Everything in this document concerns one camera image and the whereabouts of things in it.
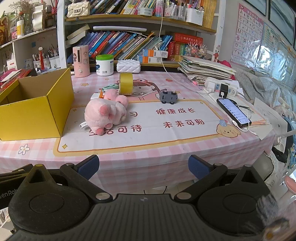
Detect yellow cardboard box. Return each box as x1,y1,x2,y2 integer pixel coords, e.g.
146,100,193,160
0,68,75,141

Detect orange white carton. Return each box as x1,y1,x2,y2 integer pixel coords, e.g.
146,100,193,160
143,49,168,57
137,56,162,64

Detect black smartphone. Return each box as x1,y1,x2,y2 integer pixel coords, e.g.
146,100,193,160
217,98,252,128

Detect white cubby shelf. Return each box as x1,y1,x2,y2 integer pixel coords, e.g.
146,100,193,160
0,27,58,70

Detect yellow tape roll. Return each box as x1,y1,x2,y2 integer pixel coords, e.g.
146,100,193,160
119,73,133,95

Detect grey toy car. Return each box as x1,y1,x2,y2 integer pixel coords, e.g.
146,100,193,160
159,90,178,104

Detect colourful trinket cluster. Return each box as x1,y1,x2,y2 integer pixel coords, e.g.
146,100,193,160
185,43,207,58

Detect white bottle yellow label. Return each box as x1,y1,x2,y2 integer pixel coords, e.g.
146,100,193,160
17,20,25,39

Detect white light bar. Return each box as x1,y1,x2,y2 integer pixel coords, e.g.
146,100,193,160
93,26,147,32

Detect cream hardcover books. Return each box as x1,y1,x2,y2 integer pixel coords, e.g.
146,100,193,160
66,24,90,44

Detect pink plush pig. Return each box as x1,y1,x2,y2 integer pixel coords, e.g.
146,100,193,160
84,89,129,136

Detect cream quilted handbag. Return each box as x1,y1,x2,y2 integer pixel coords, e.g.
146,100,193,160
68,1,90,18

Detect red white figurine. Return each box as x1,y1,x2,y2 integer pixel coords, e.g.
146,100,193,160
211,45,220,62

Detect wooden bookshelf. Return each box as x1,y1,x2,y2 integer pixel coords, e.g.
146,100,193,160
57,0,220,70

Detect red paper stack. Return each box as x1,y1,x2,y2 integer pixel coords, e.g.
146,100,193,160
0,68,31,88

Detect white pen holder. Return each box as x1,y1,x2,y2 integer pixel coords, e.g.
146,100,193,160
186,8,204,26

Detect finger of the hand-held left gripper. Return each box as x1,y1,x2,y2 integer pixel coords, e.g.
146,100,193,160
0,164,34,184

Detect red book box set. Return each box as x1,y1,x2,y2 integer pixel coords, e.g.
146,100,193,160
167,32,203,61

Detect pink checkered tablecloth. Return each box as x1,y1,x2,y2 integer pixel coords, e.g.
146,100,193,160
0,70,278,193

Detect row of slim books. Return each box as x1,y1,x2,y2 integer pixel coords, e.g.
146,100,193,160
90,0,162,15

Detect grey cloth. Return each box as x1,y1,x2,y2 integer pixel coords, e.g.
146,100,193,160
231,67,296,109

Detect white pen cup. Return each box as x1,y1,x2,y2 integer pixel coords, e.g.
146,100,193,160
33,59,50,70
49,56,61,69

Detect white paper sheet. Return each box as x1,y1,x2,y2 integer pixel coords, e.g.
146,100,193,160
253,97,287,140

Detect white jar green lid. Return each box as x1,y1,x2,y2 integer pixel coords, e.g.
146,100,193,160
96,55,114,76

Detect white hanging cable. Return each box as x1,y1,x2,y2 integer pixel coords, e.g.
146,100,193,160
159,13,208,91

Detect red fortune figure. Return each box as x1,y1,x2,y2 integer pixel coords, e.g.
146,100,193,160
0,17,10,45

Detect row of colourful books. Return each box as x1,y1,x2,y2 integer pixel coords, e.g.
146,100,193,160
89,31,174,61

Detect pink humidifier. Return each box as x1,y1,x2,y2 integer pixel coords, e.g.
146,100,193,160
73,45,90,78

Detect alphabet wall poster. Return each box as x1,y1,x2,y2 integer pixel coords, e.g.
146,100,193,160
231,3,264,66

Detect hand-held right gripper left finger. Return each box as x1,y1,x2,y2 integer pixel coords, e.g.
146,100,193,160
22,155,114,202

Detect clear pen organizer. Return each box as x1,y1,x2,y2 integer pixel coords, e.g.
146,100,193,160
163,3,186,20

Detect white power strip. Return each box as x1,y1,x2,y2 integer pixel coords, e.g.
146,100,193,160
205,77,240,97

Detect stack of papers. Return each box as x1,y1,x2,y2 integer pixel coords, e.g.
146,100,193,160
178,55,236,81

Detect pink round stool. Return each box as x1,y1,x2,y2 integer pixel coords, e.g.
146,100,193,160
283,175,296,197

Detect wall chart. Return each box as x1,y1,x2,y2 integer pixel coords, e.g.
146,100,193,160
262,23,281,61

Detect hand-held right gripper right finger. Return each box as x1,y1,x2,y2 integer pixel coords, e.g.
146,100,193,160
174,155,267,202

